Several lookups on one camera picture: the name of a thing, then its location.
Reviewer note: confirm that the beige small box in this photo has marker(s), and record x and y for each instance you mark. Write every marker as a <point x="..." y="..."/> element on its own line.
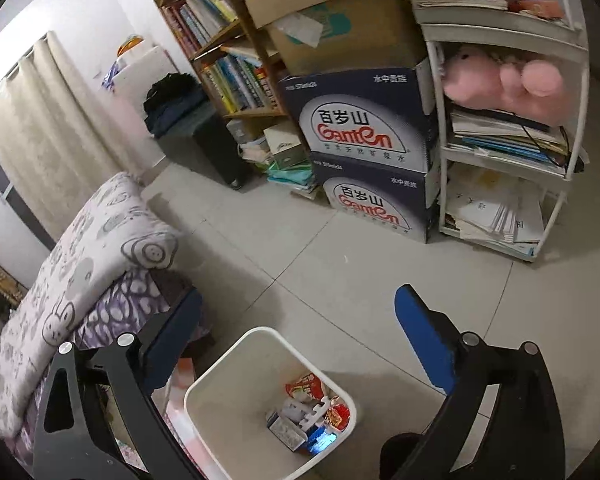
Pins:
<point x="282" y="147"/>

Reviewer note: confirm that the black bag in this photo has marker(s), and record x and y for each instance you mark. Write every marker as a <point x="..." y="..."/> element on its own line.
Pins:
<point x="172" y="90"/>

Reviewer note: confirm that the row of thin books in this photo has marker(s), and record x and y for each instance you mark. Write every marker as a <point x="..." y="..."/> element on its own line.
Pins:
<point x="195" y="20"/>

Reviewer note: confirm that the brown cardboard box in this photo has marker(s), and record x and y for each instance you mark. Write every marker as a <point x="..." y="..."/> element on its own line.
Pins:
<point x="340" y="30"/>

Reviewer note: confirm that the blue water carton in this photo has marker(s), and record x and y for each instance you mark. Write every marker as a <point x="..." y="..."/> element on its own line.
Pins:
<point x="360" y="120"/>
<point x="375" y="200"/>

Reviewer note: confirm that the white plastic bin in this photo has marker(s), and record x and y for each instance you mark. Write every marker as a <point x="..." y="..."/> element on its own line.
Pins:
<point x="230" y="410"/>

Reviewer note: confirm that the wooden bookshelf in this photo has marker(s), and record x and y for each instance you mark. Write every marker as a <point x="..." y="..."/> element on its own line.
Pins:
<point x="250" y="25"/>

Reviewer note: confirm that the stack of white papers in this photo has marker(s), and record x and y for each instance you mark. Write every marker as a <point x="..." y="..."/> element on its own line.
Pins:
<point x="495" y="215"/>

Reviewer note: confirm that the dark blue folded clothes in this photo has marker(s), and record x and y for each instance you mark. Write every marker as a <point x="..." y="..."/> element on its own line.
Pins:
<point x="175" y="112"/>

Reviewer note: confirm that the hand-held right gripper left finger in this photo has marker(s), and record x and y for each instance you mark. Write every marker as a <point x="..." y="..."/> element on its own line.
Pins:
<point x="172" y="345"/>

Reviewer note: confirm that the blue white packet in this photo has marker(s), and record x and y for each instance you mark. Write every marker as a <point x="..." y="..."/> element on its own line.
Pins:
<point x="322" y="440"/>

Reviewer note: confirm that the stack of teal books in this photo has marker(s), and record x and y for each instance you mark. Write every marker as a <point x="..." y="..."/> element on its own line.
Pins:
<point x="292" y="177"/>

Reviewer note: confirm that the cream curtain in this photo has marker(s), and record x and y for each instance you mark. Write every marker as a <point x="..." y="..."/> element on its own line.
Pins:
<point x="55" y="135"/>

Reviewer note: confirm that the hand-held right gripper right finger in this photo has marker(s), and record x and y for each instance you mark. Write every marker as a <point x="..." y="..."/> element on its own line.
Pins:
<point x="425" y="340"/>

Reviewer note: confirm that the white printed blanket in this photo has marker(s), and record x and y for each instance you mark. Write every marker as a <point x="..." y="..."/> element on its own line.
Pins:
<point x="80" y="260"/>

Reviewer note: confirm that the white shelf rack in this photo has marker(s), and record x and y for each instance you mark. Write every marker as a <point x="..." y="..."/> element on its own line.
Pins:
<point x="490" y="25"/>

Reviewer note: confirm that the red small packet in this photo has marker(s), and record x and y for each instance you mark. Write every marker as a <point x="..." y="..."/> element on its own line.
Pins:
<point x="337" y="415"/>

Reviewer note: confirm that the white blue paper box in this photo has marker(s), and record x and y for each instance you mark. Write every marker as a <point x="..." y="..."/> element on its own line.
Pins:
<point x="285" y="432"/>

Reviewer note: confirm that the black storage bench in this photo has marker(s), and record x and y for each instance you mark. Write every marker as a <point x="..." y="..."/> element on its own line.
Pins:
<point x="215" y="145"/>

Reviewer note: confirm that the red white snack wrapper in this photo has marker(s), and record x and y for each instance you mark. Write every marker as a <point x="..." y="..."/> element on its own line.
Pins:
<point x="305" y="385"/>

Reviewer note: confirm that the row of thick books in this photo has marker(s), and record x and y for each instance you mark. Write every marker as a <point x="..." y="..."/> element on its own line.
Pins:
<point x="240" y="82"/>

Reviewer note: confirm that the orange round object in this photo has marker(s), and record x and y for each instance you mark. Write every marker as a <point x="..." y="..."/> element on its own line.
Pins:
<point x="130" y="45"/>

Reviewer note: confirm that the blue striped cloth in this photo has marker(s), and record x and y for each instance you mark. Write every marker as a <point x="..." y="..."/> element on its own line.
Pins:
<point x="112" y="75"/>

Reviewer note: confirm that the pink plush toy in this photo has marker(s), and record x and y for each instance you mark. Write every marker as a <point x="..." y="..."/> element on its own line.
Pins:
<point x="500" y="87"/>

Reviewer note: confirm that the stack of flat books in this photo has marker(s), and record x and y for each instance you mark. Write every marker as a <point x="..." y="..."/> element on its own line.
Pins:
<point x="505" y="140"/>

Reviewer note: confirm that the pink striped bedsheet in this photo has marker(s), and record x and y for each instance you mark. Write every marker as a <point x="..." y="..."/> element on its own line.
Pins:
<point x="180" y="375"/>

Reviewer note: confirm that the purple patterned quilt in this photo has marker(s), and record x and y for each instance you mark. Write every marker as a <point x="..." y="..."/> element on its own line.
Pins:
<point x="125" y="305"/>

